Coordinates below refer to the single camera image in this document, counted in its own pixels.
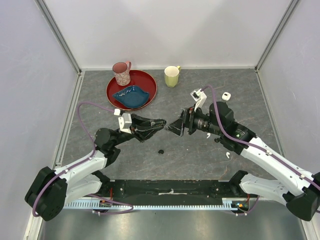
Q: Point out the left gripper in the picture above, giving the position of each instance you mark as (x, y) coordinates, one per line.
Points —
(141, 128)

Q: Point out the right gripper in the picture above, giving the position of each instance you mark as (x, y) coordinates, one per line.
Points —
(187, 117)

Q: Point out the black earbud charging case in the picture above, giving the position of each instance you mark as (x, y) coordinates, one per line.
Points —
(158, 122)

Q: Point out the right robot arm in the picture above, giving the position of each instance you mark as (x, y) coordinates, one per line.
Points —
(292, 186)

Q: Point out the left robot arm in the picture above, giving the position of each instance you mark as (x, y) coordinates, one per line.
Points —
(52, 189)

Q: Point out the white earbud charging case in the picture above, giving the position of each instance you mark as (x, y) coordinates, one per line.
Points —
(226, 96)

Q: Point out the blue leaf-shaped dish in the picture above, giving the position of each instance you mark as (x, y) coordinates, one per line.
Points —
(132, 97)

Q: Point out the red round tray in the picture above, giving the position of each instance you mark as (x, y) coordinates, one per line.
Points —
(139, 78)

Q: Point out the yellow-green mug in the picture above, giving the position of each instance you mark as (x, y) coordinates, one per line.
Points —
(171, 75)

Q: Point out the pink floral mug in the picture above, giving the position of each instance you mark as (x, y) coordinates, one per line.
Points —
(121, 72)

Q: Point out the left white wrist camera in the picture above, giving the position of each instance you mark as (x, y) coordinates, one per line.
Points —
(124, 120)

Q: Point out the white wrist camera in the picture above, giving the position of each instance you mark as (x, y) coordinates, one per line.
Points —
(199, 97)
(124, 120)

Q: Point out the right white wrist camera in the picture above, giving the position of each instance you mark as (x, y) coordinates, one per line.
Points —
(199, 97)

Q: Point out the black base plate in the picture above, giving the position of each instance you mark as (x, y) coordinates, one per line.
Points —
(170, 192)

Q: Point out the light blue cable duct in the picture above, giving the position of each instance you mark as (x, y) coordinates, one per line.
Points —
(89, 203)

